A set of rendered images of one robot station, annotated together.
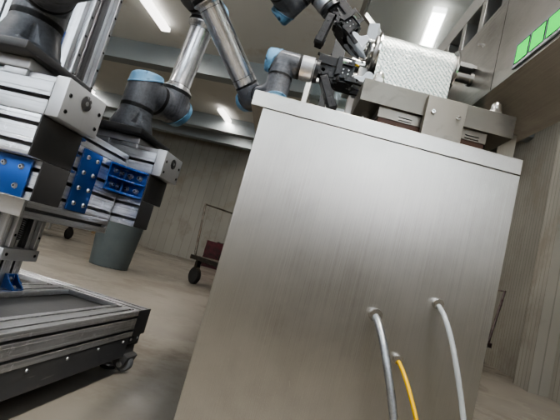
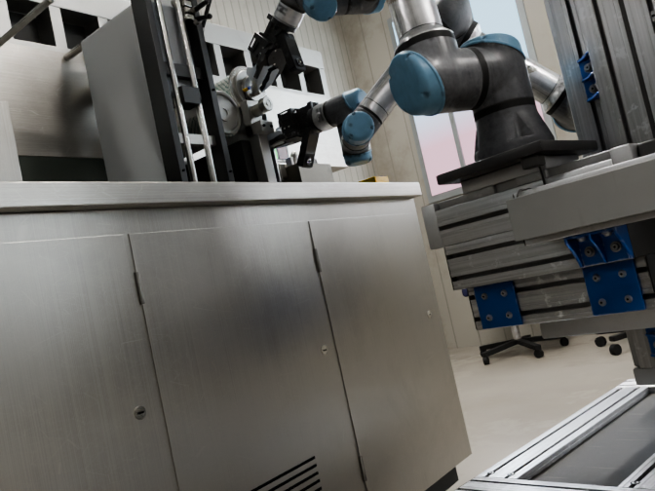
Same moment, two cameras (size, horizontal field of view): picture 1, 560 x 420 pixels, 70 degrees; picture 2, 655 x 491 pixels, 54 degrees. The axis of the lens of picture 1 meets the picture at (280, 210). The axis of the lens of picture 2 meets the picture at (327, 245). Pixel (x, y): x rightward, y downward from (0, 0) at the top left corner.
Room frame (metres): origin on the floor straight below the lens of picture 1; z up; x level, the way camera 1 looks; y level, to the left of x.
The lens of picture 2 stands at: (2.62, 1.00, 0.65)
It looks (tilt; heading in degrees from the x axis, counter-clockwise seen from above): 4 degrees up; 216
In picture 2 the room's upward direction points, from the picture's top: 12 degrees counter-clockwise
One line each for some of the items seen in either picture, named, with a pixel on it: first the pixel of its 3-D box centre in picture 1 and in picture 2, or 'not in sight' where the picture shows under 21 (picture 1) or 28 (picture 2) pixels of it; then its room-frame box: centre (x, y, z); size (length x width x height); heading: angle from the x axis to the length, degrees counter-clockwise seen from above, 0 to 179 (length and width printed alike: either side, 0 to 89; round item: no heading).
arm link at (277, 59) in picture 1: (283, 63); (347, 108); (1.18, 0.11, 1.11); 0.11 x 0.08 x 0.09; 89
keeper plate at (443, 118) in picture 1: (443, 120); not in sight; (0.96, -0.34, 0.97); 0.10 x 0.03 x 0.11; 89
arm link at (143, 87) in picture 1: (144, 90); (492, 74); (1.41, 0.58, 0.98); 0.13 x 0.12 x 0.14; 148
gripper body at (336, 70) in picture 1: (333, 73); (301, 123); (1.18, -0.05, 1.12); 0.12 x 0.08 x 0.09; 89
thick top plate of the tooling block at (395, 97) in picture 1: (427, 118); (269, 190); (1.06, -0.32, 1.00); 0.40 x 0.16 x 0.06; 89
